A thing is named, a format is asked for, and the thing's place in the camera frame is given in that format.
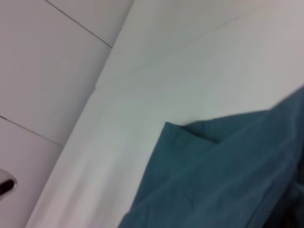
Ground teal T-shirt with FREE print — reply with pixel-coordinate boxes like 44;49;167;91
118;86;304;228

